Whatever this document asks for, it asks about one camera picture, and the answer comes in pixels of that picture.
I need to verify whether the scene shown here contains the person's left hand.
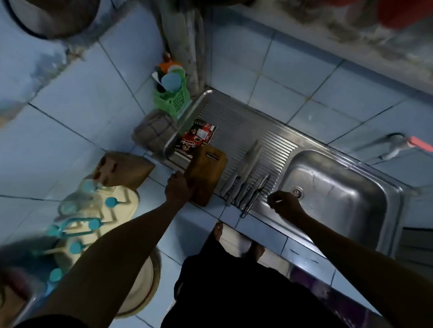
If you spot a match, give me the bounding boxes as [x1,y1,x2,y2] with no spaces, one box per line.
[165,170,194,209]

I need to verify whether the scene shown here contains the person's right hand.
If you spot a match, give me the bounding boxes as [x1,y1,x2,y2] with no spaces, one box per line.
[267,191,307,224]

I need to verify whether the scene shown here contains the knives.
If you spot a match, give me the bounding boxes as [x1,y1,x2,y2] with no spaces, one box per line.
[240,173,271,219]

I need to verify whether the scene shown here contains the small wooden cutting board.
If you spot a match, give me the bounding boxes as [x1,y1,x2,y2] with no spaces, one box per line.
[184,143,228,207]

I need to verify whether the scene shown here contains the person's left forearm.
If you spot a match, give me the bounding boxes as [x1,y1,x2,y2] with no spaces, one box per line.
[33,202,183,328]

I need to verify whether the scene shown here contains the person's right forearm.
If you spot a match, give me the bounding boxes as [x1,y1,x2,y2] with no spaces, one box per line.
[294,216,433,328]

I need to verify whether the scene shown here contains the person's right foot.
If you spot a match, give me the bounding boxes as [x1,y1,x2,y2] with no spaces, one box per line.
[250,241,266,261]

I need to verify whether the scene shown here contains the person's black clothing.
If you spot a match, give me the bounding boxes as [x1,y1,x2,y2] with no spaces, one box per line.
[161,236,349,328]

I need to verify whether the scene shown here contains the stainless steel sink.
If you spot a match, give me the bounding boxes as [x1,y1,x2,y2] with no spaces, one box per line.
[162,89,412,259]

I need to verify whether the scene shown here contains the cream cup rack teal knobs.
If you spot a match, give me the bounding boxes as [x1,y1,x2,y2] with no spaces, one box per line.
[30,179,140,284]

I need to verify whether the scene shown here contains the wooden knife block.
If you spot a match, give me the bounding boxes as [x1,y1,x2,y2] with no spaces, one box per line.
[86,151,156,191]

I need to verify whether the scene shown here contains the red black sachet pack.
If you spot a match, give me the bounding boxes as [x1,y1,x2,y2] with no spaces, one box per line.
[175,118,218,158]

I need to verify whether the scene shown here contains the checked dishcloth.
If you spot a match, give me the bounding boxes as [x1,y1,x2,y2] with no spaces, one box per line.
[132,109,178,153]

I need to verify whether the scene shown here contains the clear glass cup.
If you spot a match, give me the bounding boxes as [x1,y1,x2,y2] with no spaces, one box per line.
[81,179,103,194]
[58,198,82,218]

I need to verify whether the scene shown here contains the green plastic basket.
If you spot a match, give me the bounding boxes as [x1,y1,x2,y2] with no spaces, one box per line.
[154,69,191,119]

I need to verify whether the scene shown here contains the round brown-rimmed plate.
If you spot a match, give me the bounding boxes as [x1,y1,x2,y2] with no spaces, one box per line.
[115,248,162,319]

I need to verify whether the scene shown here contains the light blue plastic scoop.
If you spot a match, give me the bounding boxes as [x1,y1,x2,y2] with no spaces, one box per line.
[161,73,183,93]

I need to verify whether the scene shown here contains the purple plastic basket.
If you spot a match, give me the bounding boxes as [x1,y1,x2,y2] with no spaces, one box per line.
[289,267,373,328]

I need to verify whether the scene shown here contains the orange plastic utensil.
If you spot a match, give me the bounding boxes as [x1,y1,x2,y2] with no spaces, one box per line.
[157,60,183,73]

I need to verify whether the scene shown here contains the grey slatted wooden door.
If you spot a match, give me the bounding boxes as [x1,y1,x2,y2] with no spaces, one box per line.
[396,228,433,278]

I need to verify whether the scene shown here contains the dark round hanging pan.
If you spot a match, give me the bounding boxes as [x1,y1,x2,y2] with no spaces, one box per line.
[3,0,102,40]

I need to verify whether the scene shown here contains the white faucet orange handle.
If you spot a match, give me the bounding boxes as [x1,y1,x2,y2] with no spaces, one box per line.
[380,132,433,161]

